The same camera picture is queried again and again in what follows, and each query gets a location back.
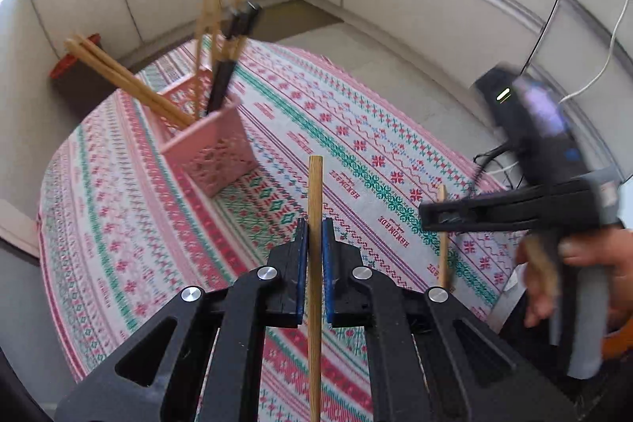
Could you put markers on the red-lined dark trash bin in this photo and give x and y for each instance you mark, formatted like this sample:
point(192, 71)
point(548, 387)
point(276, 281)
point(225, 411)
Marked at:
point(68, 61)

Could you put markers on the pink perforated utensil holder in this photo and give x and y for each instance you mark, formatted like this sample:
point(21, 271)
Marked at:
point(213, 152)

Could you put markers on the person right hand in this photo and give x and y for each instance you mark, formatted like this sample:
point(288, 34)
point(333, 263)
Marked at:
point(610, 248)

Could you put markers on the black gold-tipped chopstick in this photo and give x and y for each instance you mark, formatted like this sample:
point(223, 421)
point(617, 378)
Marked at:
point(254, 11)
point(223, 67)

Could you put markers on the brown floor mat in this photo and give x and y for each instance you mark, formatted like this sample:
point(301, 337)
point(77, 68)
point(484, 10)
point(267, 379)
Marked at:
point(291, 18)

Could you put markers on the patterned embroidered tablecloth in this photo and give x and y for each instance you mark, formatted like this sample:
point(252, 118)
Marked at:
point(122, 232)

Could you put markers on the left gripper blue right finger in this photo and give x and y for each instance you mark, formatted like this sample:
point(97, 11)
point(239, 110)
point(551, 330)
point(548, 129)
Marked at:
point(329, 268)

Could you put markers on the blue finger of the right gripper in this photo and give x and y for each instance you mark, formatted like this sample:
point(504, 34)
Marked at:
point(567, 206)

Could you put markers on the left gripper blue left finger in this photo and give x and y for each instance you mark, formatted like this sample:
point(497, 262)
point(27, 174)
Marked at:
point(301, 245)

